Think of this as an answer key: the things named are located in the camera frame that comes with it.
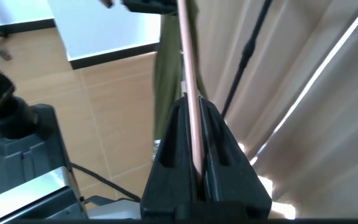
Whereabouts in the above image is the pink clothes hanger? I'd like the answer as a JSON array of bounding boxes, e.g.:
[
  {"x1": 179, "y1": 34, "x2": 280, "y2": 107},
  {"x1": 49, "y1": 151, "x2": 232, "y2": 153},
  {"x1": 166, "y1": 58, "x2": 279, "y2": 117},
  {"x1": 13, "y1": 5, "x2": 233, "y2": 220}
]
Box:
[{"x1": 176, "y1": 0, "x2": 205, "y2": 182}]

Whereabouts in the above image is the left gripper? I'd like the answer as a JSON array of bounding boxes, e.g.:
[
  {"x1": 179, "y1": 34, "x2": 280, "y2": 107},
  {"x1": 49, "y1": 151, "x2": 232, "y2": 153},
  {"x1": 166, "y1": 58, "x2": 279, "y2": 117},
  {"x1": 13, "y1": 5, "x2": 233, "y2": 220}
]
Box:
[{"x1": 121, "y1": 0, "x2": 178, "y2": 15}]

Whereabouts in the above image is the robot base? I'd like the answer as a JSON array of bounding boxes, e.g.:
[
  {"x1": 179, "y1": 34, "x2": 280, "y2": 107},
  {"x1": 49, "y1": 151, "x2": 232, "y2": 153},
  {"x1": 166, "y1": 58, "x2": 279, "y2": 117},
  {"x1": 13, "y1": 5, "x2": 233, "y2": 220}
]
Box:
[{"x1": 0, "y1": 103, "x2": 143, "y2": 220}]

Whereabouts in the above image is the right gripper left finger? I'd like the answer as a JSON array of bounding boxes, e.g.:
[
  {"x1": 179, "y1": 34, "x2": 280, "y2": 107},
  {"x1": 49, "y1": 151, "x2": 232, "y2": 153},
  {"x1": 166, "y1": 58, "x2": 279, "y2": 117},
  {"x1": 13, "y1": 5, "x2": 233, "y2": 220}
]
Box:
[{"x1": 139, "y1": 93, "x2": 199, "y2": 218}]

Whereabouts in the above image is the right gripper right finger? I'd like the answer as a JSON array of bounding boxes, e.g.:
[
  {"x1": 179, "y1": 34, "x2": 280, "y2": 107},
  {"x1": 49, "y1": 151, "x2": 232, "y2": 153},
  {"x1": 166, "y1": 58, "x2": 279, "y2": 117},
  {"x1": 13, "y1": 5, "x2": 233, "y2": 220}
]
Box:
[{"x1": 198, "y1": 96, "x2": 273, "y2": 218}]

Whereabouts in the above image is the green printed t-shirt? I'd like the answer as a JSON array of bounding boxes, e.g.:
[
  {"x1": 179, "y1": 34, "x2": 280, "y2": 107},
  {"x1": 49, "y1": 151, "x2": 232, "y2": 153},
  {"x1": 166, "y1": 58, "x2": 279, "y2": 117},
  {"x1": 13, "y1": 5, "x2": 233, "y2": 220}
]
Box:
[{"x1": 152, "y1": 0, "x2": 208, "y2": 141}]

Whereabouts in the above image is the black clothes rack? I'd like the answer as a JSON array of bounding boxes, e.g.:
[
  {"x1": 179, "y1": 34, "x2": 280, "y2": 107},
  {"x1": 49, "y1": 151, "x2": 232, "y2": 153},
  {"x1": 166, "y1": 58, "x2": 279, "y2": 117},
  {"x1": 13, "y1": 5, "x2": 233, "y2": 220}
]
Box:
[{"x1": 220, "y1": 0, "x2": 275, "y2": 119}]

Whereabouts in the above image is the black cable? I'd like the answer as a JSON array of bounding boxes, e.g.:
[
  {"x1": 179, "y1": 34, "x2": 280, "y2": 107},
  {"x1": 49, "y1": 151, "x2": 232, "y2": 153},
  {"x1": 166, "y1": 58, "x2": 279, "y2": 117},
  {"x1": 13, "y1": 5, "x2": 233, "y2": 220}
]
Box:
[{"x1": 69, "y1": 162, "x2": 142, "y2": 203}]

